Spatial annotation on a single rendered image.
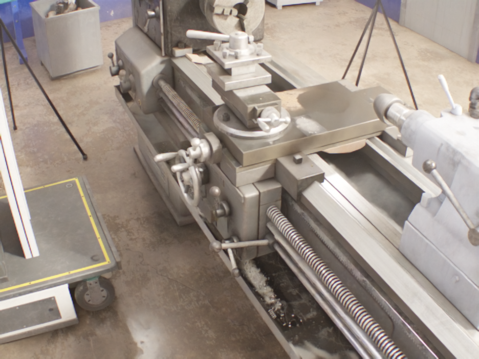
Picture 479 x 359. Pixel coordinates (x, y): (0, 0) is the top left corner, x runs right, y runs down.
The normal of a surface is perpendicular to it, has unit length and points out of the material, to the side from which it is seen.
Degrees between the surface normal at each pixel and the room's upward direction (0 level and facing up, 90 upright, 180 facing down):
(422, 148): 86
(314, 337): 0
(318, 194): 36
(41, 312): 90
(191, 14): 90
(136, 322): 0
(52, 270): 0
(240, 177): 90
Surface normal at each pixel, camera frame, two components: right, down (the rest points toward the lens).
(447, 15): -0.90, 0.24
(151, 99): 0.43, 0.51
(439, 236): -0.79, -0.18
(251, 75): 0.00, -0.83
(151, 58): -0.48, -0.58
